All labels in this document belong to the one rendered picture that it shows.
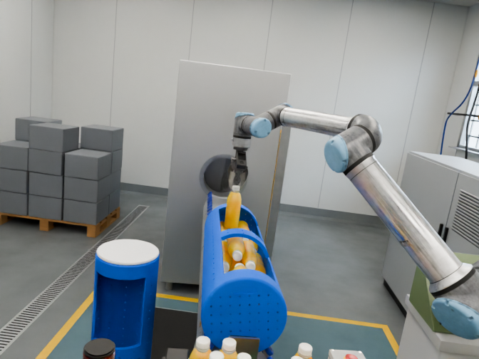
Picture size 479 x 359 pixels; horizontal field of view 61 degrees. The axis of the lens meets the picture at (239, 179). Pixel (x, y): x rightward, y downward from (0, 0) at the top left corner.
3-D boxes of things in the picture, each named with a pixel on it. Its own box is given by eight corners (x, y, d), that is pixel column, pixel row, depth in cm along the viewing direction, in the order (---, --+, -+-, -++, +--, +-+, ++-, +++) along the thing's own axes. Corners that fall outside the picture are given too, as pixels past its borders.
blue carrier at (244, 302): (257, 251, 221) (257, 201, 215) (286, 354, 136) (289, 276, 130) (204, 253, 219) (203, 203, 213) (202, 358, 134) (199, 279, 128)
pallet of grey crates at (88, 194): (119, 216, 538) (125, 127, 513) (95, 237, 459) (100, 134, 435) (31, 205, 541) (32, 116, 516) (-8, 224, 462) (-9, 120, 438)
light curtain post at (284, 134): (257, 342, 302) (291, 115, 267) (258, 347, 296) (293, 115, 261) (249, 342, 302) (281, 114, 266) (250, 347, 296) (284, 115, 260)
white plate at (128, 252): (95, 239, 193) (95, 241, 193) (98, 264, 168) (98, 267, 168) (153, 238, 204) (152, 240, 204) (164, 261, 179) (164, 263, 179)
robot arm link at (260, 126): (273, 112, 181) (258, 110, 192) (252, 123, 177) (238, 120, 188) (278, 132, 185) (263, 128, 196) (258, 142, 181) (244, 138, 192)
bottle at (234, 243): (227, 246, 183) (229, 263, 165) (226, 231, 181) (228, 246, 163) (242, 244, 183) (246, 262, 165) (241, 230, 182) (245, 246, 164)
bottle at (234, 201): (229, 229, 199) (234, 192, 196) (221, 224, 205) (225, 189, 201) (240, 227, 204) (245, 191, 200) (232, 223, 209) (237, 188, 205)
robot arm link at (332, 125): (396, 112, 138) (280, 98, 194) (371, 127, 133) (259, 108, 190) (400, 142, 143) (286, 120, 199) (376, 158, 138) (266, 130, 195)
